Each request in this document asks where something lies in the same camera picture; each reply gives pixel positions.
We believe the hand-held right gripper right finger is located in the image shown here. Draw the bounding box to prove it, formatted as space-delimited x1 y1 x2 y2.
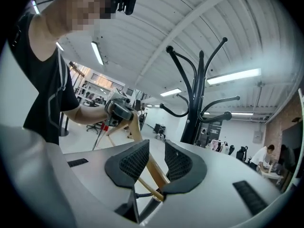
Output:
162 139 208 195

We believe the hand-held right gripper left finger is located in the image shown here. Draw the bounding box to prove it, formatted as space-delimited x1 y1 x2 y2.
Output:
104 139 151 189

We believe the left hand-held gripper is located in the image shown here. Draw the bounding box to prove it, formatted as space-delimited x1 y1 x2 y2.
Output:
104 86 133 128

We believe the wooden hanger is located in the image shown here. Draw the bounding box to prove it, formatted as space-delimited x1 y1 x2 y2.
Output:
105 112 171 201

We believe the black coat rack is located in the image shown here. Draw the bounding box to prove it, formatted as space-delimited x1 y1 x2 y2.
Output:
159 37 240 145

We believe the person's left forearm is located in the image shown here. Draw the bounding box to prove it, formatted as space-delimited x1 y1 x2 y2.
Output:
71 104 109 125

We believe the white storage shelf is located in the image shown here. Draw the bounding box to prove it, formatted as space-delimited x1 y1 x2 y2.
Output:
75 79 114 106

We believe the white pink patterned cloth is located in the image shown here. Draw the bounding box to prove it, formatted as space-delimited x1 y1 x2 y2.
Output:
205 139 230 153

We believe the black glass double door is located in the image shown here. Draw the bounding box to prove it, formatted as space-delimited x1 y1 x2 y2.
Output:
201 120 223 147

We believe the black office chair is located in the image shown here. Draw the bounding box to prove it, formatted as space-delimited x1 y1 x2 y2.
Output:
235 145 249 163

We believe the person's black shirt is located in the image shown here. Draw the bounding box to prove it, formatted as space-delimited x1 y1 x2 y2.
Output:
7 12 80 146

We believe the white desk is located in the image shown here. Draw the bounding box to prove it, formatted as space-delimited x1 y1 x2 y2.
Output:
260 165 285 182

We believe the person's head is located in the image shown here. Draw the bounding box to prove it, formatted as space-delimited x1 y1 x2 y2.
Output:
29 0 117 63

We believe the black folding frame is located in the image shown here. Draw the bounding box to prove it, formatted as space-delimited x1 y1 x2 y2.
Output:
153 123 166 134

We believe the black head-mounted camera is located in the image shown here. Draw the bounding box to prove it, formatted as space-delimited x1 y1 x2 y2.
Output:
114 0 138 16

